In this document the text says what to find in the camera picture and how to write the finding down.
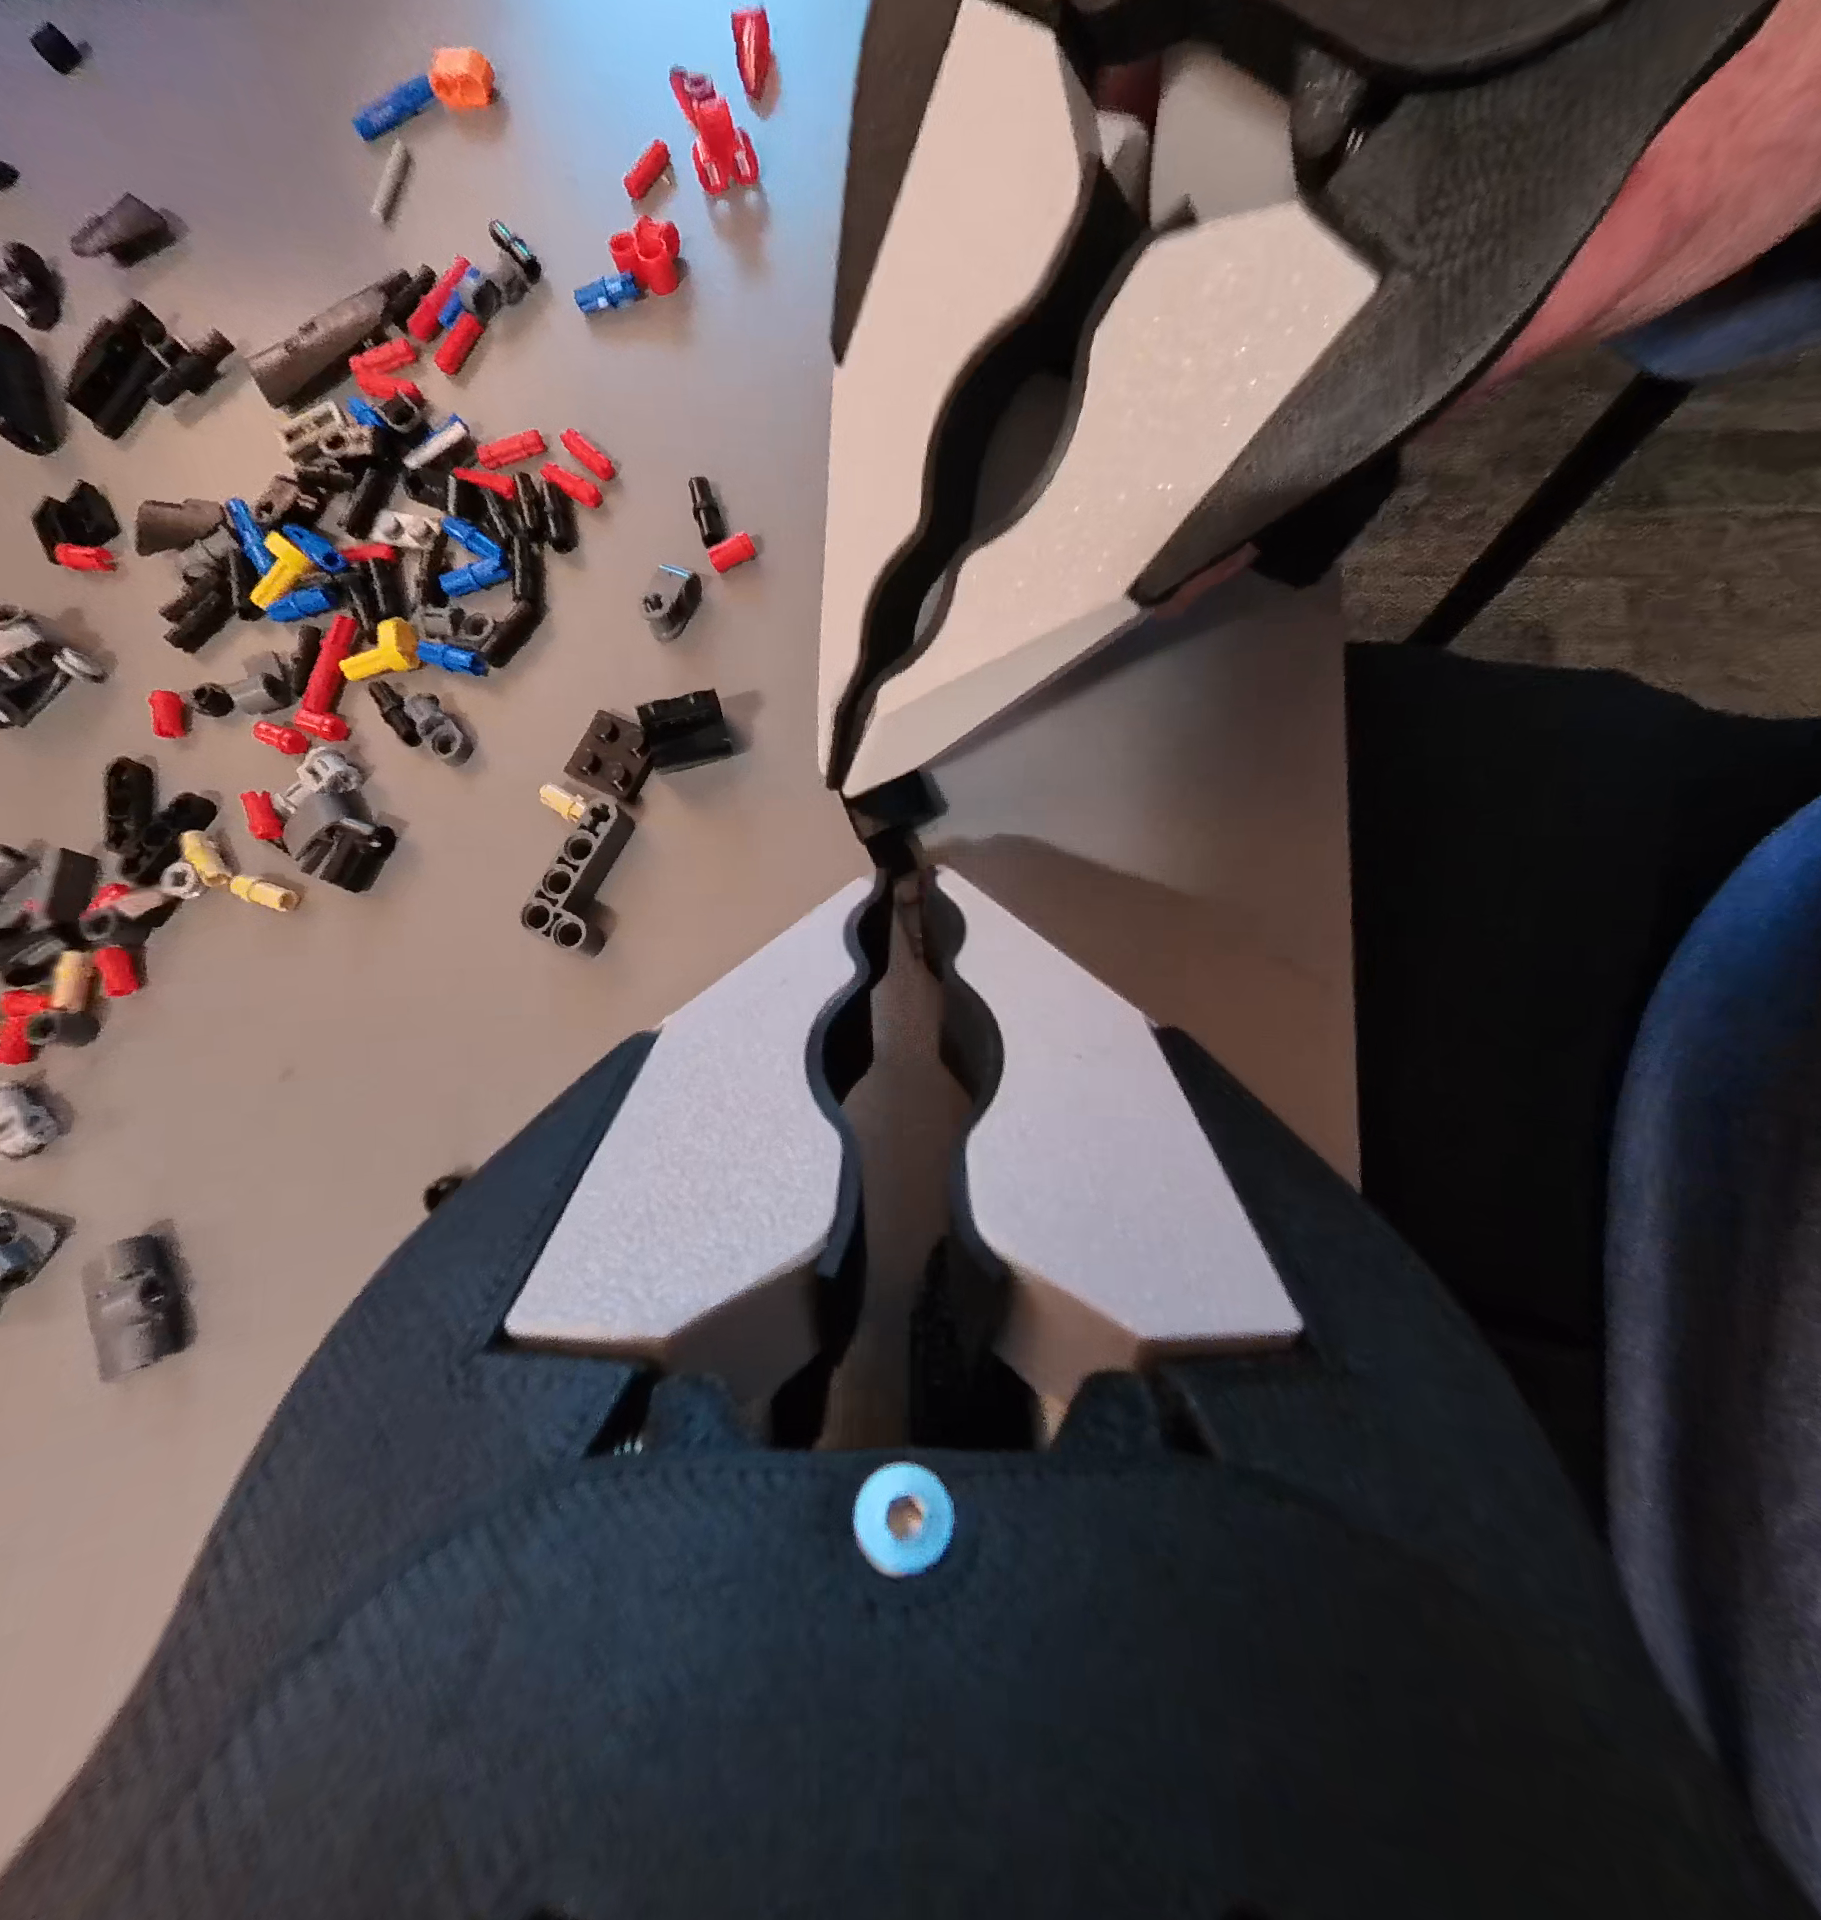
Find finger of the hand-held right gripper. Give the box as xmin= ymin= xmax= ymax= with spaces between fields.
xmin=822 ymin=0 xmax=1108 ymax=793
xmin=845 ymin=51 xmax=1379 ymax=793

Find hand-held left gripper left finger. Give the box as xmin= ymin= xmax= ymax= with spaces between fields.
xmin=506 ymin=874 xmax=889 ymax=1448

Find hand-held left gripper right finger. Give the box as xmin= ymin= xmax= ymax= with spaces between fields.
xmin=916 ymin=867 xmax=1302 ymax=1445

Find dark grey L-shaped lego beam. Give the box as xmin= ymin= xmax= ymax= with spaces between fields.
xmin=519 ymin=799 xmax=639 ymax=960

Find black square lego plate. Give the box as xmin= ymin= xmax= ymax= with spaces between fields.
xmin=570 ymin=708 xmax=659 ymax=798

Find pile of small lego pieces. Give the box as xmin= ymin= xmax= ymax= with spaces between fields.
xmin=0 ymin=0 xmax=778 ymax=1389

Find dark grey barrel lego connector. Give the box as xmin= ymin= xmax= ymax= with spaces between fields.
xmin=79 ymin=1230 xmax=195 ymax=1382

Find black angled lego connector block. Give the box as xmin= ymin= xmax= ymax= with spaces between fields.
xmin=64 ymin=297 xmax=237 ymax=442

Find dark grey lego slope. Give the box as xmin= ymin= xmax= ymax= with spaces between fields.
xmin=68 ymin=190 xmax=179 ymax=270

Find grey triangular lego panel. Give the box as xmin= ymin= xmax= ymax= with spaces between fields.
xmin=0 ymin=606 xmax=104 ymax=733

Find black curved lego panel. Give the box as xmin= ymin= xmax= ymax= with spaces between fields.
xmin=0 ymin=319 xmax=66 ymax=456

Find person's right hand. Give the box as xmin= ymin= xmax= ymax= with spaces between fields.
xmin=1511 ymin=0 xmax=1821 ymax=362

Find black metal table leg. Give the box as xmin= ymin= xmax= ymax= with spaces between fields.
xmin=1412 ymin=367 xmax=1699 ymax=650

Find person's blue trousers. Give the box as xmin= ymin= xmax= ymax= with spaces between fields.
xmin=1605 ymin=766 xmax=1821 ymax=1920

